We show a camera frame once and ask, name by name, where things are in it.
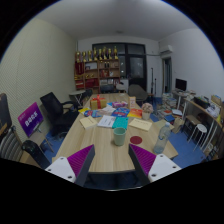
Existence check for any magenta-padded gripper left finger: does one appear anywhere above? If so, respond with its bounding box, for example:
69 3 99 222
44 143 96 188

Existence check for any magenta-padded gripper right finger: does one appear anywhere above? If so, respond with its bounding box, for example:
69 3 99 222
128 143 183 187

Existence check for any clear plastic water bottle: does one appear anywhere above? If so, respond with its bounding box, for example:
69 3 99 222
153 122 172 155

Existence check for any flat round red coaster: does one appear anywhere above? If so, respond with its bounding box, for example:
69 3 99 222
129 135 144 145

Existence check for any pale yellow side table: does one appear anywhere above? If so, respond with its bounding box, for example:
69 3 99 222
153 119 175 131

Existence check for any pale yellow paper envelope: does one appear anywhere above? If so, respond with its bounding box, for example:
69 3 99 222
128 117 153 132

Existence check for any green cup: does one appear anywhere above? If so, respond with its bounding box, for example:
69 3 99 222
113 126 127 147

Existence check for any pale yellow book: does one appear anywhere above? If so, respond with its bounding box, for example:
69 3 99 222
79 115 99 130

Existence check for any white round stool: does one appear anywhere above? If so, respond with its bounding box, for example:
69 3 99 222
188 123 208 144

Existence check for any black office chair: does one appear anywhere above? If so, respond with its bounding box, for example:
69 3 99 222
39 91 81 138

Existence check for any purple sign board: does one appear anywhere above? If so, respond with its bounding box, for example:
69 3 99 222
17 101 44 138

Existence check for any pile of books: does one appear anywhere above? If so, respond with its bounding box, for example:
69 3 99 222
156 96 184 123

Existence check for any orange book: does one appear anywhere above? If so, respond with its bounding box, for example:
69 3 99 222
127 108 144 119

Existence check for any teal book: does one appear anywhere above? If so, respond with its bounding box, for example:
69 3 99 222
111 116 130 130

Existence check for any white booklet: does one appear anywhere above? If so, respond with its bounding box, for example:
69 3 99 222
96 114 117 129

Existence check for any wooden side desk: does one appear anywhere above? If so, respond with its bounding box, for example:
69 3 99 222
183 98 224 158

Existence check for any blue colourful book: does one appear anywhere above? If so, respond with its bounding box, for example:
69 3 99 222
111 106 131 118

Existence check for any small orange standing box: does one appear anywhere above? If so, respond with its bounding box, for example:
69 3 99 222
128 96 137 110

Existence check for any yellow gift box red ribbon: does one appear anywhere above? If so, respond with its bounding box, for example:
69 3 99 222
89 94 108 111

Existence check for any pink package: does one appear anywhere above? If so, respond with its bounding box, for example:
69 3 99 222
111 100 129 109

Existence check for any grey armchair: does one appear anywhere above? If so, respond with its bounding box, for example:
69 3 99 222
128 83 149 104

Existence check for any black tripod stand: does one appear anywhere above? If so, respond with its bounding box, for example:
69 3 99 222
151 67 158 98

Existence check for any black computer monitor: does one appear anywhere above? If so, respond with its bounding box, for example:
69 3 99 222
174 78 188 93

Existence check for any wooden shelf unit with trophies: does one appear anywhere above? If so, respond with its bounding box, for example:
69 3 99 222
73 46 122 94

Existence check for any black framed glass door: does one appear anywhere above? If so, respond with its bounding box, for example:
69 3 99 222
92 42 148 91

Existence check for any white air conditioner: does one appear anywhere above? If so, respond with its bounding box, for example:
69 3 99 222
159 44 174 56

